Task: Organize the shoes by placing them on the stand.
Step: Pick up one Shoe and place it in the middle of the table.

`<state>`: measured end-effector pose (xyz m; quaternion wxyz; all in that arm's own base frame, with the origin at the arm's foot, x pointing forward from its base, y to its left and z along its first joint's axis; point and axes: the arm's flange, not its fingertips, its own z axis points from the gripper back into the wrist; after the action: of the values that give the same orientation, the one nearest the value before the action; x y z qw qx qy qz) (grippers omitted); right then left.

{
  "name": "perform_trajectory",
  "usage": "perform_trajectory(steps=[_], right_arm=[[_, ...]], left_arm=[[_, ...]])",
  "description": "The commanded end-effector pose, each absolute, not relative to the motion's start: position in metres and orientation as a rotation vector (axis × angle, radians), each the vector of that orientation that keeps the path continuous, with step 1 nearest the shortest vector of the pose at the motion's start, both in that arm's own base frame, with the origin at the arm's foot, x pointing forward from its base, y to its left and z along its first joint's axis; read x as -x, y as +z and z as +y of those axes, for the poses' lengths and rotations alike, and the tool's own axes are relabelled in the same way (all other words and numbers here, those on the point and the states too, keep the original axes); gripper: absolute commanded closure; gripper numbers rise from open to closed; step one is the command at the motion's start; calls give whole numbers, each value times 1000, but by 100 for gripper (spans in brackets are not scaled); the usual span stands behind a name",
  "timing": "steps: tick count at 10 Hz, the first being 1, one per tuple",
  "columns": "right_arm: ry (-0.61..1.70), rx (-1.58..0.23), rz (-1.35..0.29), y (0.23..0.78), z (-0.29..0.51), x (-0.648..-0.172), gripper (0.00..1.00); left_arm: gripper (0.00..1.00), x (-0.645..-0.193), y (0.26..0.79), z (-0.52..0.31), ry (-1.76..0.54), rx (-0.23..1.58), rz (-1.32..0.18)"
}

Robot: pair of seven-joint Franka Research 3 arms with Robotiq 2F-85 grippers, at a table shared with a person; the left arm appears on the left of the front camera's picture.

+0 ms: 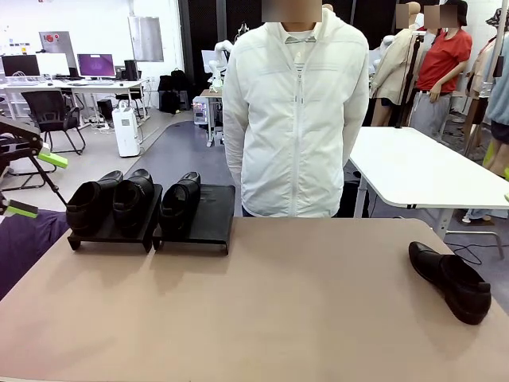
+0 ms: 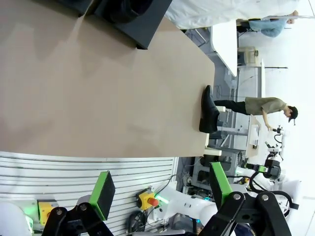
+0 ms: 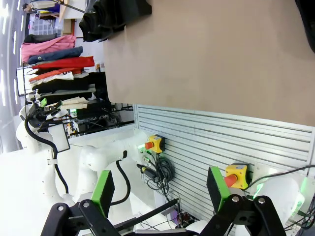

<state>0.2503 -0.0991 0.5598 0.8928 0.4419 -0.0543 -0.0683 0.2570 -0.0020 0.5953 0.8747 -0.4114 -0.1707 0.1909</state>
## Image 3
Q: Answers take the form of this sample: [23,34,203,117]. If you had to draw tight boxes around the navy hanging garment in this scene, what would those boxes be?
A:
[27,46,84,65]

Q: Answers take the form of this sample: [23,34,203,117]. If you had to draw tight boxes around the white and orange garment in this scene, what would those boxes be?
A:
[29,68,75,83]

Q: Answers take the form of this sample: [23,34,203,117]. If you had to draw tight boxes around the beige hanging garment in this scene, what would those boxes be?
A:
[58,96,90,111]

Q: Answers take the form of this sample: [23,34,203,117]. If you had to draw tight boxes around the thick black left arm hose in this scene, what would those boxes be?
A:
[24,118,131,206]

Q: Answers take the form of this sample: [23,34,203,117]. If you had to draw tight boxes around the yellow emergency stop button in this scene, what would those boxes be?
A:
[144,134,166,154]
[224,164,248,190]

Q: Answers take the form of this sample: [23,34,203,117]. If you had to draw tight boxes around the black right base cable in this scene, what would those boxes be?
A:
[247,164,315,191]

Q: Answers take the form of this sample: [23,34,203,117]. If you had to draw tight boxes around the thin black rod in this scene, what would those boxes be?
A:
[115,198,181,233]

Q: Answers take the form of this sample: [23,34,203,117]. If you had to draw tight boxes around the black hanging garment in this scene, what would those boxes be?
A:
[31,78,97,99]

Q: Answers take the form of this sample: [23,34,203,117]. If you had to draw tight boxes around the clear plastic storage drawers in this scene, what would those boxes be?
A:
[29,18,63,36]

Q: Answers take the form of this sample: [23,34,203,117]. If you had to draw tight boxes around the coiled black cable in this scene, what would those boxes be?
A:
[146,157,176,191]

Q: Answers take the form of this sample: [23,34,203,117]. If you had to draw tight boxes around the pink hanging garment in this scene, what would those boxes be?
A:
[21,34,77,63]

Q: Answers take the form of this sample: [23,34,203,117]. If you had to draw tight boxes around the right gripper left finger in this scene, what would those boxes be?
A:
[40,170,119,236]

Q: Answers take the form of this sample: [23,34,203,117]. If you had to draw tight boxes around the aluminium slat panel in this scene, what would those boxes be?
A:
[132,104,315,217]

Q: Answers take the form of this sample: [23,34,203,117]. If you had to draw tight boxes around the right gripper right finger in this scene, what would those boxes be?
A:
[200,166,287,236]

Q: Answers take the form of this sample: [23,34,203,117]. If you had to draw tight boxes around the red hanging garment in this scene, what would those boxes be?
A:
[31,56,95,70]

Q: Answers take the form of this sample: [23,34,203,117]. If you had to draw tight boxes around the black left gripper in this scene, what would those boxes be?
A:
[29,97,63,124]

